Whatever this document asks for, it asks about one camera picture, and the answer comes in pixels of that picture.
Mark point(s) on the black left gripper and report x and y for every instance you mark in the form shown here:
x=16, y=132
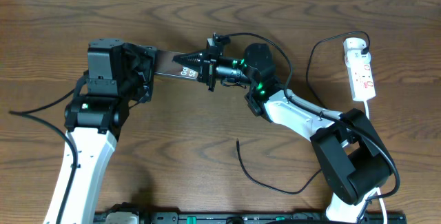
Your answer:
x=146, y=71

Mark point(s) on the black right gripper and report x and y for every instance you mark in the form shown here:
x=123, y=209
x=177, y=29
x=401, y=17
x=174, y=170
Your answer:
x=209, y=65

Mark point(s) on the bronze Galaxy phone box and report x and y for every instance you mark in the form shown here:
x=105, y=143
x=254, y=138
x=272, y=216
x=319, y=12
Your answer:
x=164, y=66

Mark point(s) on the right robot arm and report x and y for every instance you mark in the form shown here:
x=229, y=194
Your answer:
x=352, y=157

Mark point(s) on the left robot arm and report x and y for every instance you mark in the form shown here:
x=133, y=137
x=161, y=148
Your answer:
x=93, y=122

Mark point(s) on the white charger plug adapter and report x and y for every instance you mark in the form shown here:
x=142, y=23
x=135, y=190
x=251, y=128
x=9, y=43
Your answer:
x=354, y=43

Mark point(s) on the white power strip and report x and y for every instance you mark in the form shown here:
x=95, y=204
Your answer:
x=360, y=75

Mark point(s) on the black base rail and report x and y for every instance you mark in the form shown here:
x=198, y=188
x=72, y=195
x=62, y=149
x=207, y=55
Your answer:
x=210, y=218

